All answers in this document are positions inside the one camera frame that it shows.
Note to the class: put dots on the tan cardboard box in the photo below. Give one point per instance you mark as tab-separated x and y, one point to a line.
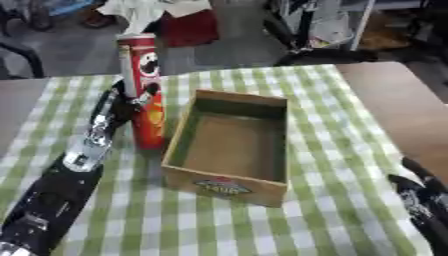
230	146

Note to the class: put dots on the black chair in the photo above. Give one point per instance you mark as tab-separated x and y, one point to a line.
20	50

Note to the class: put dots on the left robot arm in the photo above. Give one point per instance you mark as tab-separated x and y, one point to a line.
55	186

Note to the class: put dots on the red bag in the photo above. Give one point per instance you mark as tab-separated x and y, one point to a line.
188	28

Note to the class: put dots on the red chip can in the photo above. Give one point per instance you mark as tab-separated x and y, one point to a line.
146	93

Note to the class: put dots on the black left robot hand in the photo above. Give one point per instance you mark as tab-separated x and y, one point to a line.
118	106

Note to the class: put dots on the black tripod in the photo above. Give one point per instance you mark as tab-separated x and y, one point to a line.
315	36

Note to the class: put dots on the white cloth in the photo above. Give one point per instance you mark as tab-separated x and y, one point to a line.
149	10

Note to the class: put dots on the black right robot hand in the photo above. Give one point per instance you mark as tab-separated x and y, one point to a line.
423	196

